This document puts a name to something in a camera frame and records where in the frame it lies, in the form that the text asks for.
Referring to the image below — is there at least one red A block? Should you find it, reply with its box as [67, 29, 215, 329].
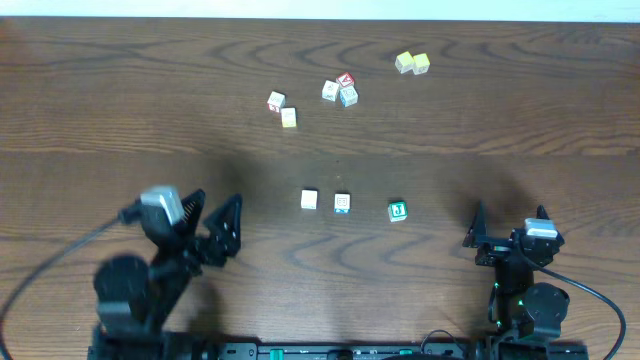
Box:
[336, 72, 355, 88]

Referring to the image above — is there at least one green J block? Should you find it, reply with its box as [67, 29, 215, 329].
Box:
[388, 201, 408, 222]

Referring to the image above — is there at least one plain white block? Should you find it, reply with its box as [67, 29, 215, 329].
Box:
[300, 189, 318, 210]

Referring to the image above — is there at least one yellow block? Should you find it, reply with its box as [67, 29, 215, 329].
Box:
[394, 51, 414, 74]
[280, 108, 297, 128]
[412, 53, 430, 75]

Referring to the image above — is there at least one yellow block far left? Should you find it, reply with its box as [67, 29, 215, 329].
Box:
[394, 51, 414, 74]

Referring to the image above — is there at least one white red block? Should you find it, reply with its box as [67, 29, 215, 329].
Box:
[267, 91, 286, 113]

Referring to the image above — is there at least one yellow block far right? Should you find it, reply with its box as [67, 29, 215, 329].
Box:
[412, 53, 430, 75]

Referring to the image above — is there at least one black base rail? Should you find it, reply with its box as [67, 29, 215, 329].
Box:
[199, 339, 591, 360]

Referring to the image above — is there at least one left black cable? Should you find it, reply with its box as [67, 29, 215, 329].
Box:
[0, 204, 144, 360]

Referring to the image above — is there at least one blue X block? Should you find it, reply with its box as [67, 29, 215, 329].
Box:
[334, 193, 351, 214]

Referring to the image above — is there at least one blue block in cluster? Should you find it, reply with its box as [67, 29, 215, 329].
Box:
[339, 86, 359, 107]

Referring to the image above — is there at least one white block in cluster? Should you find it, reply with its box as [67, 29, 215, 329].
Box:
[321, 80, 340, 102]

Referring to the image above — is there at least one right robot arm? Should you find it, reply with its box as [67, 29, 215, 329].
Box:
[463, 205, 588, 360]

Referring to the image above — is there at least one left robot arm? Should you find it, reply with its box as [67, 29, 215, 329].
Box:
[88, 186, 243, 359]

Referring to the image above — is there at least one yellow block near centre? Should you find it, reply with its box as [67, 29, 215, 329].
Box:
[280, 108, 297, 128]

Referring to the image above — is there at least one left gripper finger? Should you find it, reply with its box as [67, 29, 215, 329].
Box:
[177, 189, 206, 235]
[203, 194, 243, 240]

